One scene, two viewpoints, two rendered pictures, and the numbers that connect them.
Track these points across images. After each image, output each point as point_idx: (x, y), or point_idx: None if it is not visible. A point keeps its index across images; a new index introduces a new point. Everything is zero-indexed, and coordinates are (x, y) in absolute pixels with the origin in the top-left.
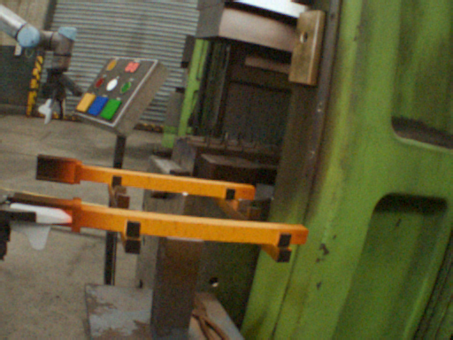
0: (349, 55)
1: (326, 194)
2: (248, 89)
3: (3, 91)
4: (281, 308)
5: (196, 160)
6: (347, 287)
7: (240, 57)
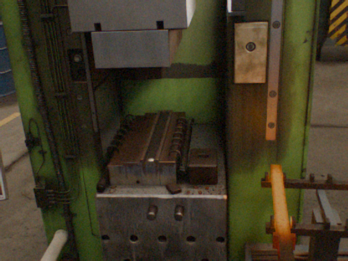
0: (300, 54)
1: (294, 141)
2: (99, 90)
3: None
4: None
5: (180, 171)
6: None
7: (148, 72)
